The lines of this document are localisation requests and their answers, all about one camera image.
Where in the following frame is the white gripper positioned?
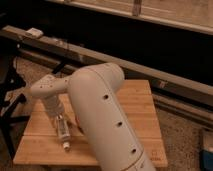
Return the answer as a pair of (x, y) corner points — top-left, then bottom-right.
(42, 95), (64, 117)

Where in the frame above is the clear plastic bottle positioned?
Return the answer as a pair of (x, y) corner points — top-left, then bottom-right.
(56, 115), (71, 151)

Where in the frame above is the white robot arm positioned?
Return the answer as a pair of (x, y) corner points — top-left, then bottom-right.
(31, 63), (156, 171)

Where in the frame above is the orange ceramic bowl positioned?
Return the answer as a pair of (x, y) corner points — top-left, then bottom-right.
(75, 116), (84, 134)

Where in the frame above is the wooden table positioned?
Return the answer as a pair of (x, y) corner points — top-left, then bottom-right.
(13, 80), (168, 168)

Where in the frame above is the black tripod stand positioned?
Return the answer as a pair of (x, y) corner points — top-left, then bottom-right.
(0, 53), (31, 161)

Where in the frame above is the small white box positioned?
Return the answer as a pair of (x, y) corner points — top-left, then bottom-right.
(26, 28), (43, 38)

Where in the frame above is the long wooden beam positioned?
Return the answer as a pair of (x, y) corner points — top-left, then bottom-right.
(0, 25), (213, 129)

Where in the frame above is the blue container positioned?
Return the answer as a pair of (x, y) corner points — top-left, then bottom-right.
(200, 129), (213, 171)

